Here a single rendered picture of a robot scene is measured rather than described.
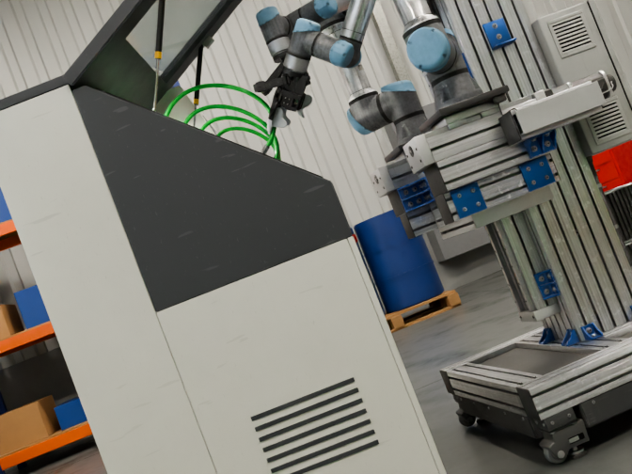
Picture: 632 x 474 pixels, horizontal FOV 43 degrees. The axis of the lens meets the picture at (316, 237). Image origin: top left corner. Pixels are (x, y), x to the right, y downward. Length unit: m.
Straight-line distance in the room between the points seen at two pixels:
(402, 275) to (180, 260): 5.25
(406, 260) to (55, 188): 5.34
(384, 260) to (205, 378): 5.26
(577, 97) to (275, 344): 1.10
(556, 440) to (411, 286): 5.14
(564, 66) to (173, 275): 1.39
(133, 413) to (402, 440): 0.73
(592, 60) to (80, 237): 1.67
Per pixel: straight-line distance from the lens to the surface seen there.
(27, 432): 8.04
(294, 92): 2.52
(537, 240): 2.68
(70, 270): 2.33
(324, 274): 2.22
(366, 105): 2.99
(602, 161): 6.40
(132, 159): 2.31
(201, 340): 2.26
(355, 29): 2.57
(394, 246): 7.39
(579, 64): 2.78
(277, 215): 2.23
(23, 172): 2.39
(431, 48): 2.33
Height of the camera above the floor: 0.73
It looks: 2 degrees up
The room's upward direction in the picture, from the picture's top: 21 degrees counter-clockwise
